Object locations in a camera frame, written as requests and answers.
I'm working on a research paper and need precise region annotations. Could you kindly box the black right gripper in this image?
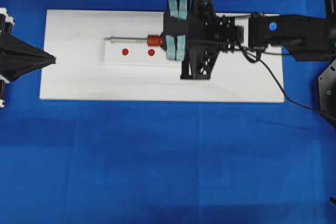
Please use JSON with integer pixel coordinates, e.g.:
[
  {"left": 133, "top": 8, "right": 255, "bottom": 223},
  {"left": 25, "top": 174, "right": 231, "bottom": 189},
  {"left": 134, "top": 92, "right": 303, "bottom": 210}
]
[{"left": 162, "top": 0, "right": 244, "bottom": 80}]

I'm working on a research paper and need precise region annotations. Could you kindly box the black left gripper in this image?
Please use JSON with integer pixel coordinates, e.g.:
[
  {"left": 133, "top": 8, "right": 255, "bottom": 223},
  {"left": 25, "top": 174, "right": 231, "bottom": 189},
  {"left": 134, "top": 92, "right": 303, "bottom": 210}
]
[{"left": 1, "top": 7, "right": 56, "bottom": 108}]

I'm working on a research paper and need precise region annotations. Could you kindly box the red handled soldering iron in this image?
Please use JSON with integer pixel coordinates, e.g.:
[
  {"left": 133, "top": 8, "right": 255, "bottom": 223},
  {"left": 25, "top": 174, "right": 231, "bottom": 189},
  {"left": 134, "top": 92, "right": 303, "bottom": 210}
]
[{"left": 105, "top": 35, "right": 163, "bottom": 47}]

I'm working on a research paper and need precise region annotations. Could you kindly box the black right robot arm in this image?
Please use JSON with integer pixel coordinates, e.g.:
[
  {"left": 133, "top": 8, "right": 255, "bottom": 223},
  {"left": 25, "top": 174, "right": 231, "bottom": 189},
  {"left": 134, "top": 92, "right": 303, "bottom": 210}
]
[{"left": 159, "top": 0, "right": 335, "bottom": 80}]

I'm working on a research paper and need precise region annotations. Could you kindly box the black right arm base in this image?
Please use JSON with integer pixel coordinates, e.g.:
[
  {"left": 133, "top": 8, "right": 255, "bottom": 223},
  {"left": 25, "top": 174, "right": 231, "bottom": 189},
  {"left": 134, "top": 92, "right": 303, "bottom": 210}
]
[{"left": 318, "top": 60, "right": 335, "bottom": 118}]

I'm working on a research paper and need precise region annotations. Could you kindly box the small white marker plate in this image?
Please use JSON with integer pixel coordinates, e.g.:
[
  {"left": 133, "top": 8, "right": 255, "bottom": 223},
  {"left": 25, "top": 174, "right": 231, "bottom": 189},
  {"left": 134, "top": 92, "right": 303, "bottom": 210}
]
[{"left": 104, "top": 37, "right": 181, "bottom": 67}]

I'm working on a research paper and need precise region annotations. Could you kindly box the large white foam board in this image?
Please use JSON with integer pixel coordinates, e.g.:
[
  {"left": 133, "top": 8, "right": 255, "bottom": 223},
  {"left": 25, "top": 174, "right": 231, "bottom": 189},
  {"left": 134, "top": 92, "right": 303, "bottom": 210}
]
[{"left": 40, "top": 9, "right": 284, "bottom": 103}]

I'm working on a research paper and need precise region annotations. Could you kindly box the blue table cloth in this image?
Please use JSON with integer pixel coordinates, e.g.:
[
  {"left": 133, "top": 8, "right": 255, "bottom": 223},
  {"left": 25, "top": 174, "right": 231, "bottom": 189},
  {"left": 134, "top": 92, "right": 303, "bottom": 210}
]
[{"left": 1, "top": 0, "right": 335, "bottom": 223}]

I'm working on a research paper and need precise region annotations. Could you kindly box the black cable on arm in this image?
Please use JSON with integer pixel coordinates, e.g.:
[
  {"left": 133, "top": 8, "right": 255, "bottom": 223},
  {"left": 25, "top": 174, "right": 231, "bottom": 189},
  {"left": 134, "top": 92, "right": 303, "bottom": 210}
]
[{"left": 236, "top": 42, "right": 336, "bottom": 120}]

